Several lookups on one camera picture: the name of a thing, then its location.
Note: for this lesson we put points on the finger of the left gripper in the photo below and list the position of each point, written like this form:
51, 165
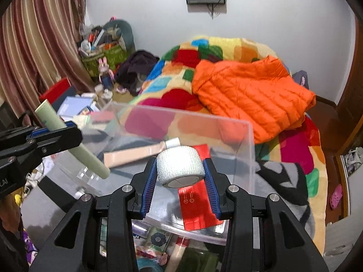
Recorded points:
52, 143
42, 131

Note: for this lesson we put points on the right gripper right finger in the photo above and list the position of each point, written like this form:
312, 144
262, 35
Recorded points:
263, 233

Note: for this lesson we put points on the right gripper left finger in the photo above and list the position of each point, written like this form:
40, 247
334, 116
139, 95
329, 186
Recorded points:
96, 233

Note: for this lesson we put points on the pale green long tube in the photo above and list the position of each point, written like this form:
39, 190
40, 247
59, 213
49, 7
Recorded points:
51, 120

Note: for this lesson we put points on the beige cosmetic tube white cap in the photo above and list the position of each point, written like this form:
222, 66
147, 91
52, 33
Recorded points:
123, 157

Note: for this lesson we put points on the white bandage roll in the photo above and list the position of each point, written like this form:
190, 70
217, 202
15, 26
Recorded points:
179, 167

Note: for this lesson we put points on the red envelope packet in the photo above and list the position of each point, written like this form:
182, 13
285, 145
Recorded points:
195, 208

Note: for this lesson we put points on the green glass bottle white cap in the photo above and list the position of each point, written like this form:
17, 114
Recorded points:
198, 260

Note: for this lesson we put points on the blue white booklet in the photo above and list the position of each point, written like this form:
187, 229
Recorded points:
73, 105

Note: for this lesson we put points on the grey black fleece blanket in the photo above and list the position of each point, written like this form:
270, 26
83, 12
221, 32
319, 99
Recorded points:
55, 194

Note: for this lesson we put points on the red flat box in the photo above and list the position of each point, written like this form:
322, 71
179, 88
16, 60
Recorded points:
55, 91

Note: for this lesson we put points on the green patterned square pad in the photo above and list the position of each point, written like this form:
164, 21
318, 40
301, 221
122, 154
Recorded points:
158, 239

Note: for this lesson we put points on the clear plastic storage bin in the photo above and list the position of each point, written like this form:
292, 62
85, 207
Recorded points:
125, 128

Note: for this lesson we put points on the rabbit figurine doll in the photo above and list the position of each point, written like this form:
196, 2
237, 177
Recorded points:
106, 75

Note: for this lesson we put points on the dark purple clothing pile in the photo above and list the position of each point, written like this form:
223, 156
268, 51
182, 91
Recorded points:
132, 73

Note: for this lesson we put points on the pink slipper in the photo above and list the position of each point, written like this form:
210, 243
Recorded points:
335, 197

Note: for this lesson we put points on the green storage basket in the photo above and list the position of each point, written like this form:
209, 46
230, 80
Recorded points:
114, 53

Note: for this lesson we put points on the striped pink curtain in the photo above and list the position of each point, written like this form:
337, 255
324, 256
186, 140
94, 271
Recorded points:
38, 48

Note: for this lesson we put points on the colourful patchwork blanket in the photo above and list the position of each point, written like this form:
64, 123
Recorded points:
169, 85

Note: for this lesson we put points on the grey green neck pillow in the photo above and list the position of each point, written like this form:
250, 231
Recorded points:
123, 30

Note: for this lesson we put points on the brown wooden wardrobe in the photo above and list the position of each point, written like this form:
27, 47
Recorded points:
340, 127

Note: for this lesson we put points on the orange puffer jacket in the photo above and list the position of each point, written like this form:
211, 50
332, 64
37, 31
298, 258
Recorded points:
261, 92

